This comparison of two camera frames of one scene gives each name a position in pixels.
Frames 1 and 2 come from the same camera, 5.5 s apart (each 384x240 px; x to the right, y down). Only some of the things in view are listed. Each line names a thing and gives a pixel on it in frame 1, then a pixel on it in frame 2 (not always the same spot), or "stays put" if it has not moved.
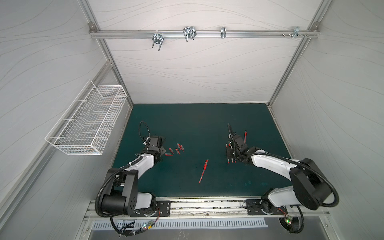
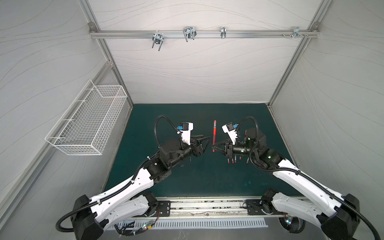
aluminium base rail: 212,209 stays put
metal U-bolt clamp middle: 189,32 stays put
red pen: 204,169 → 214,134
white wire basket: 86,126 stays put
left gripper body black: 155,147 → 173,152
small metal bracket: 223,32 stays put
